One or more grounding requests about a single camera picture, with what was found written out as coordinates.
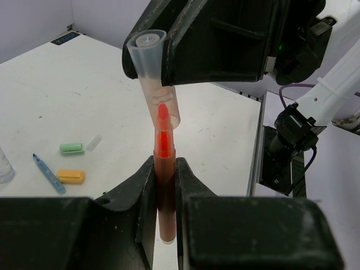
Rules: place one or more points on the clear blue spray bottle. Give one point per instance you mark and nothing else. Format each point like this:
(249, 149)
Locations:
(7, 172)

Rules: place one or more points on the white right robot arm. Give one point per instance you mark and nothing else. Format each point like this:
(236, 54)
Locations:
(300, 123)

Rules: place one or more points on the right table label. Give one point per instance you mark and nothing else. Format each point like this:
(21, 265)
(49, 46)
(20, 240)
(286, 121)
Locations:
(65, 38)

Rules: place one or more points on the orange slim marker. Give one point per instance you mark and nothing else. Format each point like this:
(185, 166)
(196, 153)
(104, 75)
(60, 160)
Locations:
(165, 167)

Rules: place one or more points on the yellow highlighter cap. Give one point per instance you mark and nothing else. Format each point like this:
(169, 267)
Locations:
(72, 177)

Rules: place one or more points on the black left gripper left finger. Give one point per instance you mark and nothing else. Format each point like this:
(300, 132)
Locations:
(114, 231)

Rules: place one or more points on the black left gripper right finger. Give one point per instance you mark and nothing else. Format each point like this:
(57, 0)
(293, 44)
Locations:
(226, 232)

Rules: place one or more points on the clear marker cap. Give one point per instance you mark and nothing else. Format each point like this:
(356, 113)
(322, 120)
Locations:
(146, 52)

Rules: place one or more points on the green highlighter cap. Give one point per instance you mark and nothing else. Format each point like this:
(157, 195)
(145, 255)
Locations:
(71, 148)

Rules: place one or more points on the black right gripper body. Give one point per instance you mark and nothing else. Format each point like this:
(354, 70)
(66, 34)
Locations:
(301, 45)

